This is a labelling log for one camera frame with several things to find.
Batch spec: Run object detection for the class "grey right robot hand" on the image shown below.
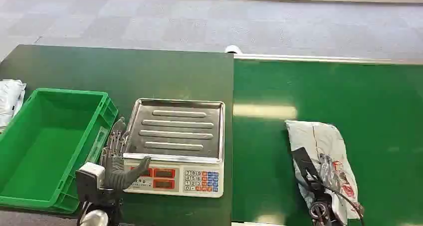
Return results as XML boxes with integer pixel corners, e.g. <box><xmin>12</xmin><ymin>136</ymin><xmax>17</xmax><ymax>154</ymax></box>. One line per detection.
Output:
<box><xmin>318</xmin><ymin>153</ymin><xmax>343</xmax><ymax>199</ymax></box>

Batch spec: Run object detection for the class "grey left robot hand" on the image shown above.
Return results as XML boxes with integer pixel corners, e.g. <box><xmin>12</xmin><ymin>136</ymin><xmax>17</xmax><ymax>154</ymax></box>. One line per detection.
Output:
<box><xmin>100</xmin><ymin>117</ymin><xmax>152</xmax><ymax>191</ymax></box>

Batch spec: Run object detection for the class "white parcel bag red print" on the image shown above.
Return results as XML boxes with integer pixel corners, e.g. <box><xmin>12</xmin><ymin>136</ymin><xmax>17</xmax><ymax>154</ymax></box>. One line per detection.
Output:
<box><xmin>284</xmin><ymin>119</ymin><xmax>365</xmax><ymax>226</ymax></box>

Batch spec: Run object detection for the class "green conveyor belt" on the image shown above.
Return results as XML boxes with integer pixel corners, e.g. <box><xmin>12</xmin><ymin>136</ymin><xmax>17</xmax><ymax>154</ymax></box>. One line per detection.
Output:
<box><xmin>231</xmin><ymin>58</ymin><xmax>423</xmax><ymax>226</ymax></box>

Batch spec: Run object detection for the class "white electronic weighing scale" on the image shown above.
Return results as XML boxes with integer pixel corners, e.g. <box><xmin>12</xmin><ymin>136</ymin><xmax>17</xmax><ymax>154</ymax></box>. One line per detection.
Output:
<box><xmin>122</xmin><ymin>98</ymin><xmax>226</xmax><ymax>199</ymax></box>

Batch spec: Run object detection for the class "green plastic crate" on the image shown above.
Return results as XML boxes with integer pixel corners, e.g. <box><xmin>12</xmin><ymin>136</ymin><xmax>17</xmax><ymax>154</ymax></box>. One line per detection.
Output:
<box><xmin>0</xmin><ymin>87</ymin><xmax>119</xmax><ymax>214</ymax></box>

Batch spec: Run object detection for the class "plain white parcel bag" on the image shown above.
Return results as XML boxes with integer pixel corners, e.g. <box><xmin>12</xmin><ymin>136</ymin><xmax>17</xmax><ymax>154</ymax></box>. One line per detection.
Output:
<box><xmin>0</xmin><ymin>79</ymin><xmax>27</xmax><ymax>133</ymax></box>

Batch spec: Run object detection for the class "white conveyor roller end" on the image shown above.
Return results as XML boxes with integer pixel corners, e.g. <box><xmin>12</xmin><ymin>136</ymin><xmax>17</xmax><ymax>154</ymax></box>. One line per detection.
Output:
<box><xmin>224</xmin><ymin>45</ymin><xmax>244</xmax><ymax>55</ymax></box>

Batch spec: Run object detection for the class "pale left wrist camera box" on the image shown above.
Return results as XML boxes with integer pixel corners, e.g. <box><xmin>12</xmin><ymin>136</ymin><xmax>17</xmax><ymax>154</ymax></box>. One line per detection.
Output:
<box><xmin>79</xmin><ymin>162</ymin><xmax>106</xmax><ymax>190</ymax></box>

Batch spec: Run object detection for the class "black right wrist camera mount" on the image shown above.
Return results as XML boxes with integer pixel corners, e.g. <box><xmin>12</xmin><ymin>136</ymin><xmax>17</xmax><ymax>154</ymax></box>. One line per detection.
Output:
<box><xmin>290</xmin><ymin>147</ymin><xmax>326</xmax><ymax>199</ymax></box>

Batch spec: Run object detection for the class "silver conveyor side rail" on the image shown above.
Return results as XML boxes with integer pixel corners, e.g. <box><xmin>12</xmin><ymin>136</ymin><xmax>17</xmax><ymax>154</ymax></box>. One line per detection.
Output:
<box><xmin>233</xmin><ymin>53</ymin><xmax>423</xmax><ymax>66</ymax></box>

